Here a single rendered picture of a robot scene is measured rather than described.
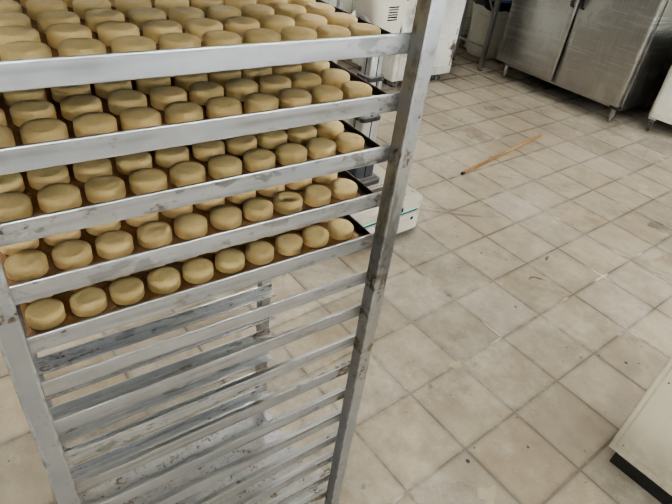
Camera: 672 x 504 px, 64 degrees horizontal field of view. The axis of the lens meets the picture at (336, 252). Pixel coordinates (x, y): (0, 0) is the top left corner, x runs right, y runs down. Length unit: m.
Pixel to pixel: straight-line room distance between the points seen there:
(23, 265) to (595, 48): 5.23
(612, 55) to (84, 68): 5.14
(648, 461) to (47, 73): 2.11
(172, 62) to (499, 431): 1.91
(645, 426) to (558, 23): 4.28
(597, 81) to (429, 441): 4.15
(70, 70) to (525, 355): 2.27
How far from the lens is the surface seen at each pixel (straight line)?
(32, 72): 0.65
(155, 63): 0.68
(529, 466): 2.23
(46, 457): 0.97
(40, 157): 0.69
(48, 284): 0.78
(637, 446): 2.26
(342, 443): 1.44
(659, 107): 5.69
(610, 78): 5.55
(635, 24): 5.45
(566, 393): 2.54
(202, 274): 0.89
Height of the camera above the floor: 1.71
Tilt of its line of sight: 36 degrees down
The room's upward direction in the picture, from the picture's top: 8 degrees clockwise
